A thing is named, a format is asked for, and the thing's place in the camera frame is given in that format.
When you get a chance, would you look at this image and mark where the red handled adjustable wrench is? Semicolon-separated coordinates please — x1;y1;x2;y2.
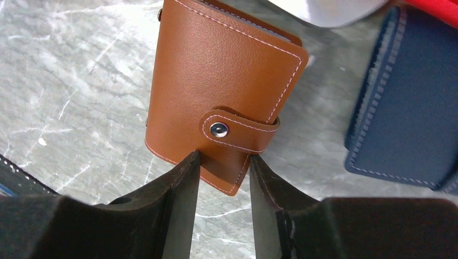
269;0;387;28

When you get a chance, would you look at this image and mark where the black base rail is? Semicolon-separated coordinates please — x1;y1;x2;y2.
1;155;58;196

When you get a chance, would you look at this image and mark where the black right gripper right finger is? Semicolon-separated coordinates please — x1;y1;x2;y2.
250;155;457;258

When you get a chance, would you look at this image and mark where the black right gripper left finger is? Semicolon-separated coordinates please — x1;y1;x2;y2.
1;152;200;258

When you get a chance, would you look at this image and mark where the red plastic bin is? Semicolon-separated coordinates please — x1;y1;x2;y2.
405;0;458;29

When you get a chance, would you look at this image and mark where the blue leather card holder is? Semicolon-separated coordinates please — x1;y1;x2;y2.
345;6;457;195

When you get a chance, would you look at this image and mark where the brown leather card holder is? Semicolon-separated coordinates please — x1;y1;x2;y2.
145;1;308;196

